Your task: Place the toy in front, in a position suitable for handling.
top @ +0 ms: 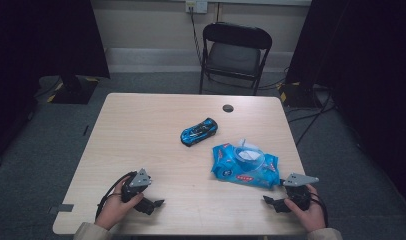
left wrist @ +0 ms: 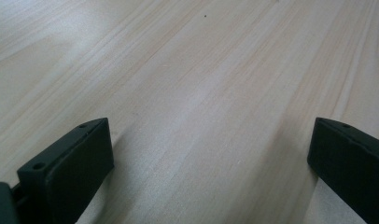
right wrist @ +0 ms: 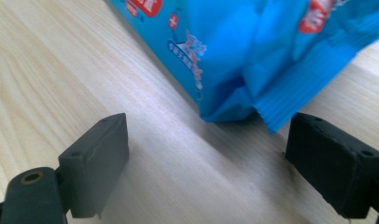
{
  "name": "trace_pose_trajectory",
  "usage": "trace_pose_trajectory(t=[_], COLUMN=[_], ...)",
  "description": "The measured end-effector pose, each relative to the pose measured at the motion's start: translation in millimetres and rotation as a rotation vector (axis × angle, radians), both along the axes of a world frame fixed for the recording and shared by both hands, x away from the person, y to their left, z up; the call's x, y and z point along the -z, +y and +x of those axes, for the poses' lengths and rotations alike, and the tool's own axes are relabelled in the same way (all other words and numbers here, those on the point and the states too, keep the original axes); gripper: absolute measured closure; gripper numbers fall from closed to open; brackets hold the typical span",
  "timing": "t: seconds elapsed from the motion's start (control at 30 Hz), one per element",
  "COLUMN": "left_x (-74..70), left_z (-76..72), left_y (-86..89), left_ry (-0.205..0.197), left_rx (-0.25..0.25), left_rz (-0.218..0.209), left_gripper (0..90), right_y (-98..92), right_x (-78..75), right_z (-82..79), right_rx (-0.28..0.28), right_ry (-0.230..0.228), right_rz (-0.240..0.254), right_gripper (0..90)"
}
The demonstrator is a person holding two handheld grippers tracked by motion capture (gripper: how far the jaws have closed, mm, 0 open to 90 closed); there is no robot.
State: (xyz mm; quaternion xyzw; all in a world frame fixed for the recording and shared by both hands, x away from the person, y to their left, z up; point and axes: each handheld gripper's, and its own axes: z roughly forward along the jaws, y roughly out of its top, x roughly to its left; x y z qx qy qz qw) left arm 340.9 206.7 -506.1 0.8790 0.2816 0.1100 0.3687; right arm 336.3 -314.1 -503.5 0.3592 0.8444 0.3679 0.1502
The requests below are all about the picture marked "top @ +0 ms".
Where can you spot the white wall socket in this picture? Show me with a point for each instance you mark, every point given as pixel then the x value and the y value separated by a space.
pixel 196 6

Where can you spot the grey tape strip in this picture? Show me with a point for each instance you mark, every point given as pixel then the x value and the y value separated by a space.
pixel 62 208

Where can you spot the blue toy car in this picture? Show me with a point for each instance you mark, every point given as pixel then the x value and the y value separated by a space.
pixel 199 131

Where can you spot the black stand base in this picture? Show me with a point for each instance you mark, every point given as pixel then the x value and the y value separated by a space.
pixel 297 96
pixel 74 91

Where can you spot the small black floor strip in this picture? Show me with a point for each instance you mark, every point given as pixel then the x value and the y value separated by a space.
pixel 86 130

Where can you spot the black folding chair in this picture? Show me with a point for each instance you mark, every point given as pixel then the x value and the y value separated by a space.
pixel 236 56

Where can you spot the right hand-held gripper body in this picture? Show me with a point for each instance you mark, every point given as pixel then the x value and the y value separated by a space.
pixel 299 180

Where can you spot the person's left hand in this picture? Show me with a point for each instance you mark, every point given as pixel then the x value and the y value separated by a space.
pixel 112 210

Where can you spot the blue wet wipes pack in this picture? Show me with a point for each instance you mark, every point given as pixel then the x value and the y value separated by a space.
pixel 231 166

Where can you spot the black curtain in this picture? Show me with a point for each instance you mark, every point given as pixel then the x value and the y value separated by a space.
pixel 41 50
pixel 367 66

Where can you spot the person's right hand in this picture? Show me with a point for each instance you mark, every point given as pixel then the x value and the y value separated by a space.
pixel 312 218

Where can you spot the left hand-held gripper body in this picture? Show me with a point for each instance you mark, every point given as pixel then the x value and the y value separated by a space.
pixel 139 180

